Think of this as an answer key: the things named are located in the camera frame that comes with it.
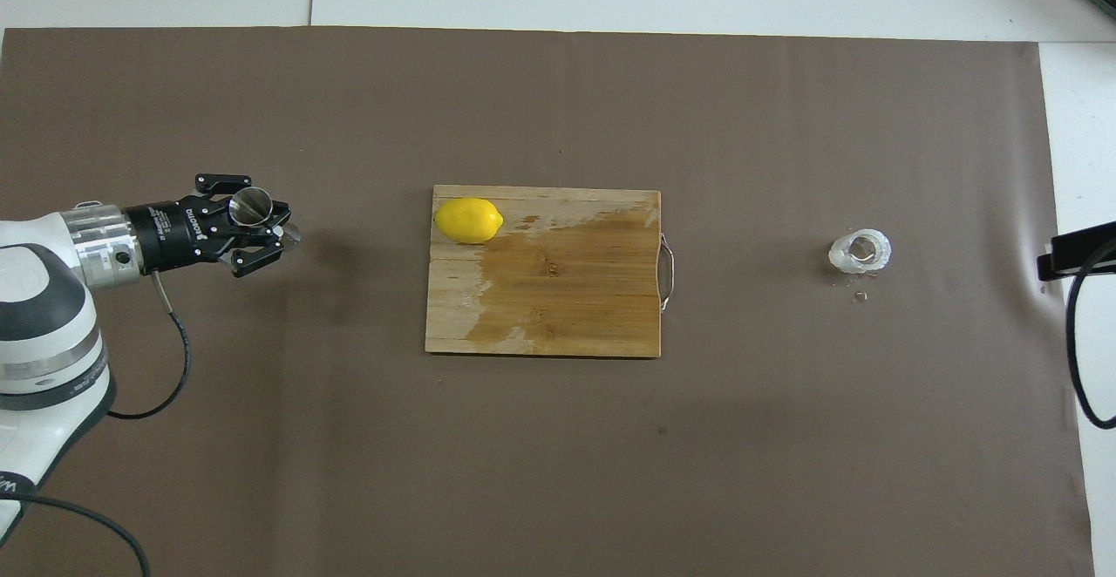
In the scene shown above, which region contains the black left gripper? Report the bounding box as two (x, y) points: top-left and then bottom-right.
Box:
(122, 173), (293, 280)

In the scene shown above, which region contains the steel double jigger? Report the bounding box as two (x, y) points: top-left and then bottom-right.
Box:
(228, 186), (303, 248)

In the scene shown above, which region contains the clear crinkled plastic cup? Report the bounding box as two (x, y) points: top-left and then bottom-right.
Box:
(828, 228), (893, 275)

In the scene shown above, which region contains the yellow lemon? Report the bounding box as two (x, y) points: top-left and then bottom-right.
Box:
(433, 198), (505, 245)

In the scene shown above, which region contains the brown paper table mat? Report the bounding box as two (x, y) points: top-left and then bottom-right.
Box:
(0, 26), (1096, 577)

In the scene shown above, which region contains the wooden cutting board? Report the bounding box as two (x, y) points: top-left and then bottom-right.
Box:
(425, 185), (663, 358)

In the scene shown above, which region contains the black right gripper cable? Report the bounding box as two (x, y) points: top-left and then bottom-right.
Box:
(1065, 241), (1116, 431)

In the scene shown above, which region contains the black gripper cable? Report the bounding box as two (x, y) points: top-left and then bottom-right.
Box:
(0, 269), (192, 577)
(1065, 241), (1116, 431)

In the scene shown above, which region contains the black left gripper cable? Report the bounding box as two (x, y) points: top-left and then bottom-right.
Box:
(0, 269), (192, 577)

